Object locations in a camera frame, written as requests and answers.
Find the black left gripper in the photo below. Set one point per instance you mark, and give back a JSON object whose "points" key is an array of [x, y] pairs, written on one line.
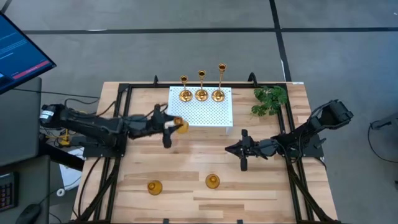
{"points": [[158, 124]]}

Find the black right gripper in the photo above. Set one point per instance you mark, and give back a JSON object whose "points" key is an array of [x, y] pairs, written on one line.
{"points": [[250, 147]]}

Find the amber glass candle holder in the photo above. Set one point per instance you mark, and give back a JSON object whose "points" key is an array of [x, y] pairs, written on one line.
{"points": [[154, 188], [212, 181], [183, 127]]}

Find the short brass candlestick holder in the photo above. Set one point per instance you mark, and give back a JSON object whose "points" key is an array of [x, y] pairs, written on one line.
{"points": [[186, 96]]}

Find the medium brass candlestick holder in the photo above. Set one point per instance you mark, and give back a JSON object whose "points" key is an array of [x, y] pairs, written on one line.
{"points": [[201, 95]]}

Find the tall brass candlestick holder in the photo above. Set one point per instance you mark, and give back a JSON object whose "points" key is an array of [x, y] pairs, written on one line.
{"points": [[218, 96]]}

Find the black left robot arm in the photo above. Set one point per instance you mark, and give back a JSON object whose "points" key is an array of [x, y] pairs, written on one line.
{"points": [[93, 127]]}

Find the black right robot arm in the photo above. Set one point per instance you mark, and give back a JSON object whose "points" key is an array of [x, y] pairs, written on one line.
{"points": [[311, 130]]}

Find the white perforated metal shelf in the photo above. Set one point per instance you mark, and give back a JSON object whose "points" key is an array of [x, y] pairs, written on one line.
{"points": [[208, 113]]}

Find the green artificial plant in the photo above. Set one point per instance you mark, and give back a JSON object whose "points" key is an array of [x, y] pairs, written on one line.
{"points": [[270, 99]]}

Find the yellow clamp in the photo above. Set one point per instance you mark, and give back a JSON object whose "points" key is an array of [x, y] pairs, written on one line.
{"points": [[65, 140]]}

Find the white paper sheet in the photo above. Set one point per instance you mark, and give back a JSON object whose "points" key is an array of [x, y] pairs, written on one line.
{"points": [[70, 174]]}

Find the black desk support bar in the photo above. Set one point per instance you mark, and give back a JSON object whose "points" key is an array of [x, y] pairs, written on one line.
{"points": [[62, 157]]}

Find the white tape roll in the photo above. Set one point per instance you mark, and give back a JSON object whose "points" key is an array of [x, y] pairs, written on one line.
{"points": [[60, 192]]}

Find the grey rounded panel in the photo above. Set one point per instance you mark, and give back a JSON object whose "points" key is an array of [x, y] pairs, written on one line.
{"points": [[18, 124]]}

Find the grey desk top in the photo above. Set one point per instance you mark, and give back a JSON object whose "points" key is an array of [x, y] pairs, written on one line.
{"points": [[31, 186]]}

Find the computer monitor blue screen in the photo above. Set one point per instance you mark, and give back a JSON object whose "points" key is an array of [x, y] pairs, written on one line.
{"points": [[18, 53]]}

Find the black computer mouse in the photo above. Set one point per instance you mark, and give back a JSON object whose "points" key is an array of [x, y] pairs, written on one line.
{"points": [[29, 214]]}

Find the black keyboard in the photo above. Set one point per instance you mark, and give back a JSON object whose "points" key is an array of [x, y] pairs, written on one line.
{"points": [[6, 194]]}

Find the black aluminium table frame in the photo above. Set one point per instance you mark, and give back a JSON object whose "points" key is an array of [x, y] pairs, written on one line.
{"points": [[140, 84]]}

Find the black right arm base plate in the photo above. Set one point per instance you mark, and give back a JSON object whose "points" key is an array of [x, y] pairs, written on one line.
{"points": [[306, 152]]}

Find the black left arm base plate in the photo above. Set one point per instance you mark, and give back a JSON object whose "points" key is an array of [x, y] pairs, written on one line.
{"points": [[102, 152]]}

